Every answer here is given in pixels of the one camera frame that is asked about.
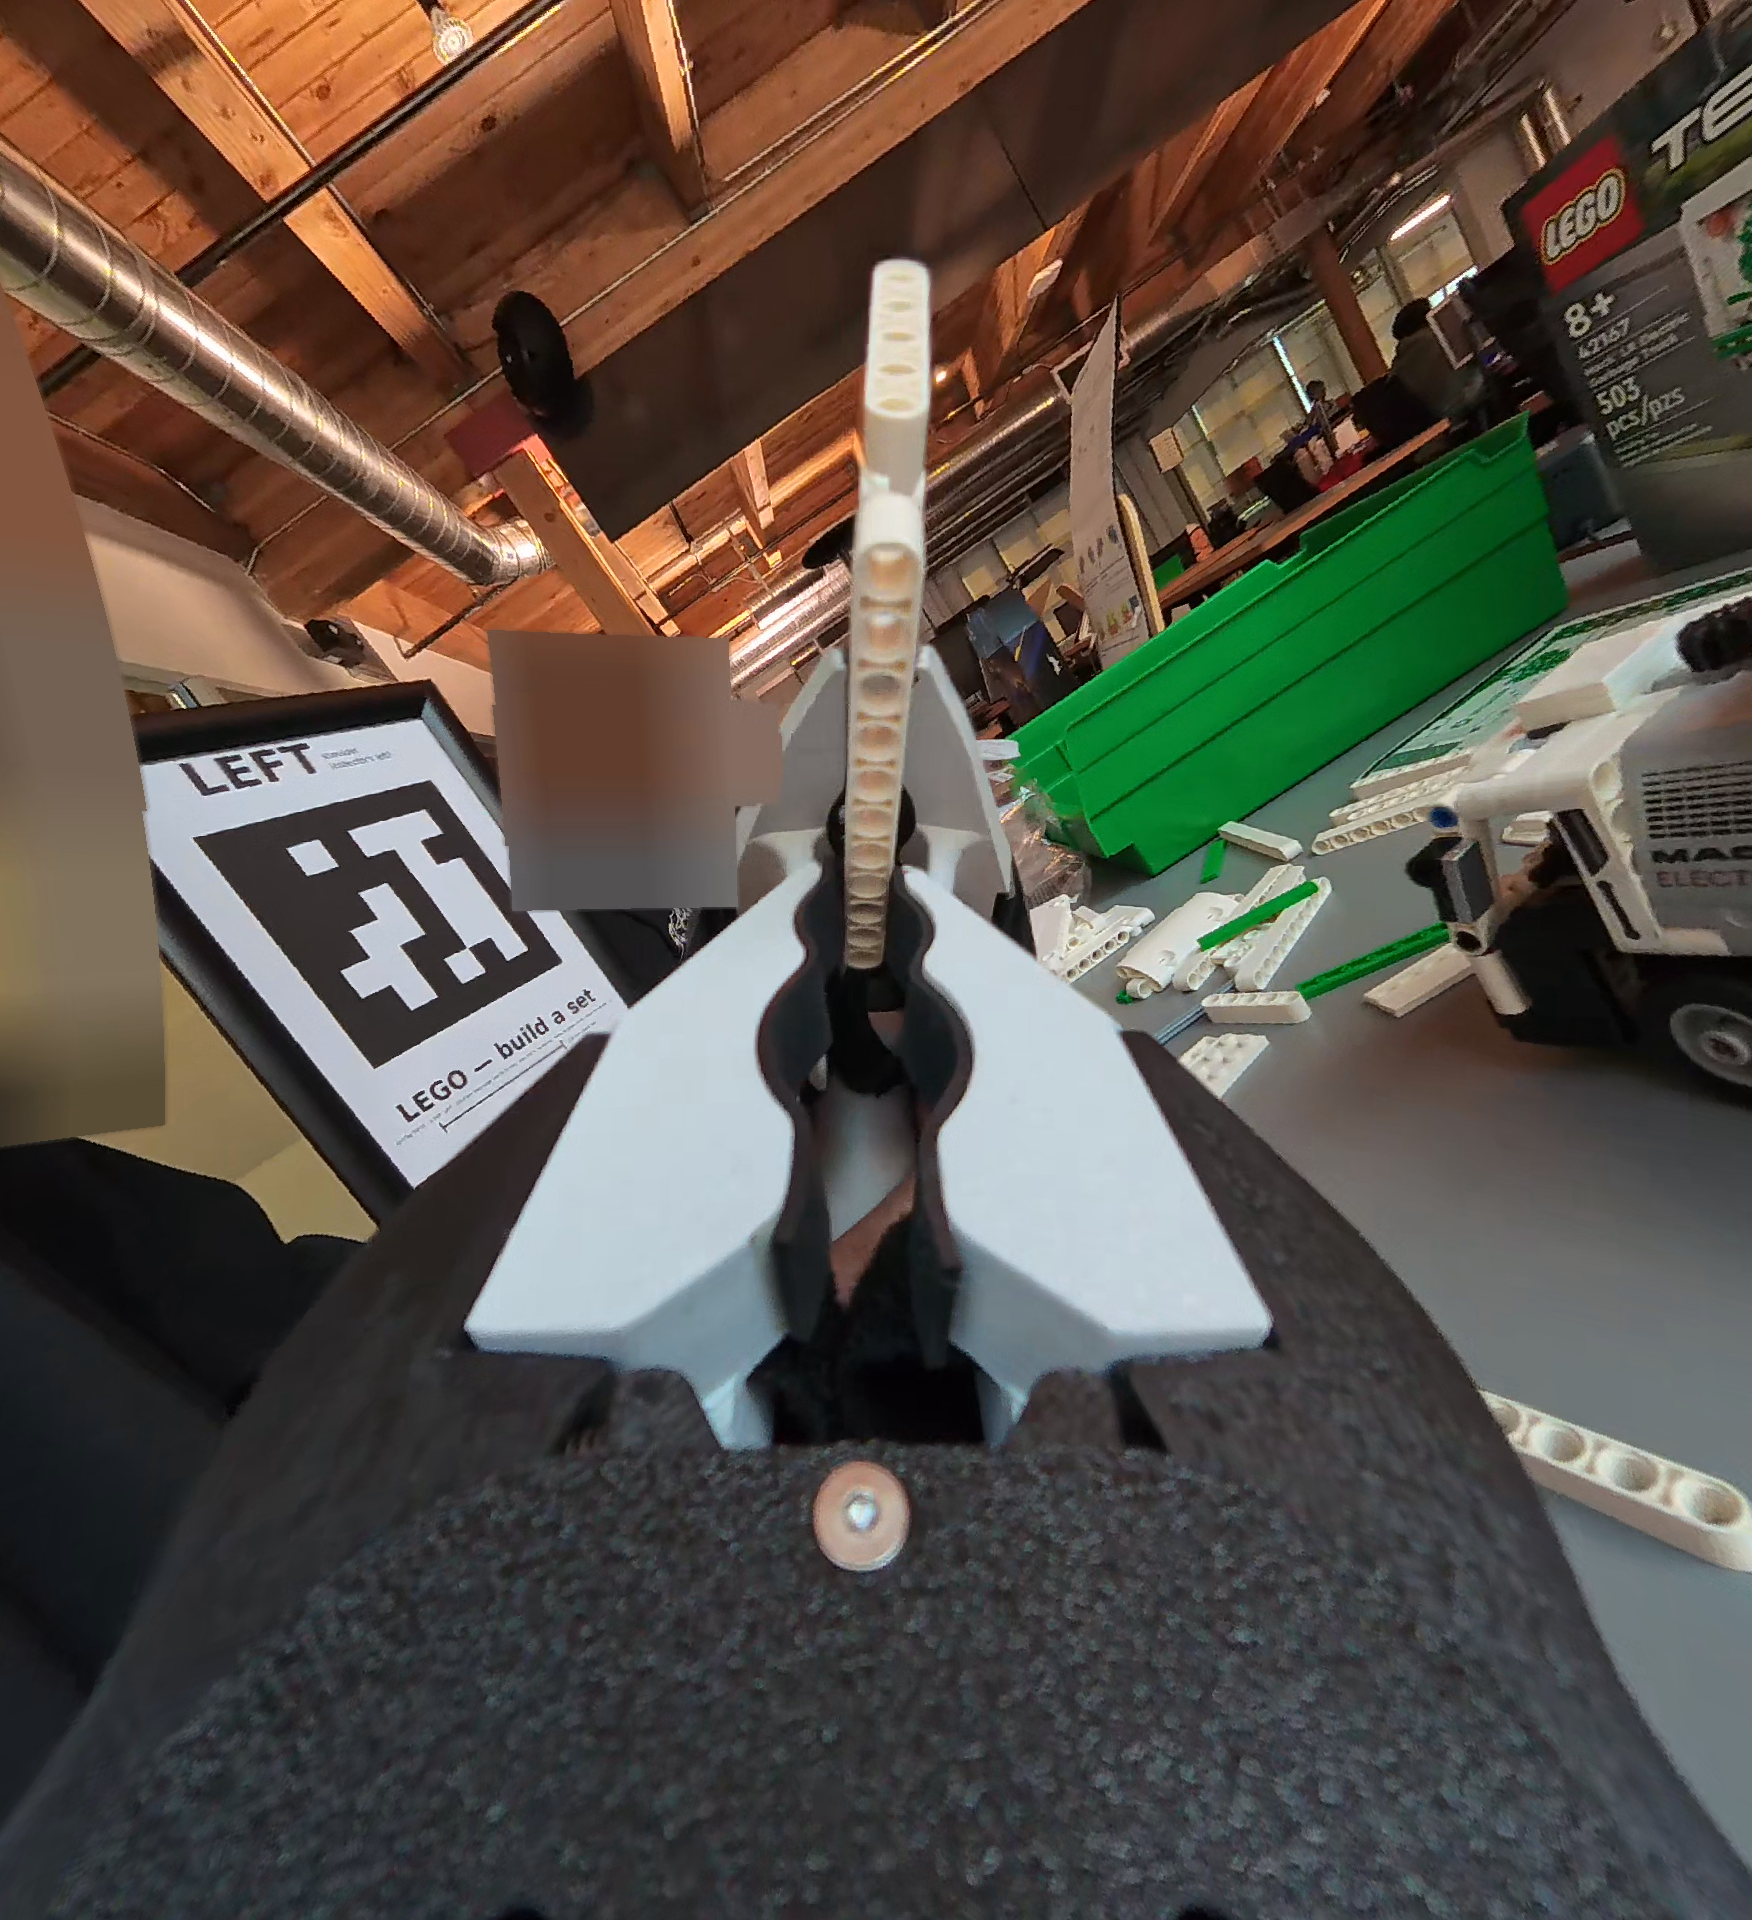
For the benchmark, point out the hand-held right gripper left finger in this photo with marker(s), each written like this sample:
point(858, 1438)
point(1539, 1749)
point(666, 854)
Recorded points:
point(620, 1204)

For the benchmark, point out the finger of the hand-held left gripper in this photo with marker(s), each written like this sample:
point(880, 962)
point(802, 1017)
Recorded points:
point(950, 768)
point(814, 737)

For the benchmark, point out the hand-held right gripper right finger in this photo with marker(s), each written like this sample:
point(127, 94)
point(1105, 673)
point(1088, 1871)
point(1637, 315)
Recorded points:
point(1103, 1204)

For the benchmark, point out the white lego beam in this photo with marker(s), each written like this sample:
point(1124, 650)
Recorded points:
point(1625, 1476)
point(881, 722)

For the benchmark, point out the white lego beam assembly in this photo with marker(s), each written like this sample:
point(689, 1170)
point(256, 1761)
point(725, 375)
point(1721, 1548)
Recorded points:
point(899, 392)

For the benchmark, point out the white lego plate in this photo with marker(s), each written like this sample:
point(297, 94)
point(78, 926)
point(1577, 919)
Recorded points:
point(1222, 1061)

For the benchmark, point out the pile of white lego parts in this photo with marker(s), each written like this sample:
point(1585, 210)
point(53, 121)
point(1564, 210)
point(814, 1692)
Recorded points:
point(1163, 948)

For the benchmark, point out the white and green lego truck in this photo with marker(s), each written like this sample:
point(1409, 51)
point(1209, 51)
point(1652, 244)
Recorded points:
point(1683, 842)

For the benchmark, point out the lego set box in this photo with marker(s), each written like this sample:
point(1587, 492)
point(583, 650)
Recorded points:
point(1657, 375)

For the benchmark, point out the clear plastic bag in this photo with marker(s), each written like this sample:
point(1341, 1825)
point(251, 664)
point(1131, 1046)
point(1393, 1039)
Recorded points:
point(1041, 842)

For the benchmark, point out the white standing banner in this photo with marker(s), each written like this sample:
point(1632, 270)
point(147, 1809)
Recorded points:
point(1105, 496)

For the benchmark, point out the green plastic bin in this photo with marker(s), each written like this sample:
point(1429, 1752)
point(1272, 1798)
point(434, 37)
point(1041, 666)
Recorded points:
point(1296, 664)

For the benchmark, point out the black framed marker sign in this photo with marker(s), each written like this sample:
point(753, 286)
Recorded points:
point(365, 933)

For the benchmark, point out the long wooden table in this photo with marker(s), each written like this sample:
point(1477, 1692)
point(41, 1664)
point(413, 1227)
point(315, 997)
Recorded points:
point(1311, 496)

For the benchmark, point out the black round ceiling fixture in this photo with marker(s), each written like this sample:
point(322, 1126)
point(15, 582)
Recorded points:
point(540, 358)

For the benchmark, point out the green and white sticker sheet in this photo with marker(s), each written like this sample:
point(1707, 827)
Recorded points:
point(1508, 674)

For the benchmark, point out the silver ventilation duct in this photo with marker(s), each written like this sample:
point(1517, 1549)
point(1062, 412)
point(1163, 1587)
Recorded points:
point(218, 344)

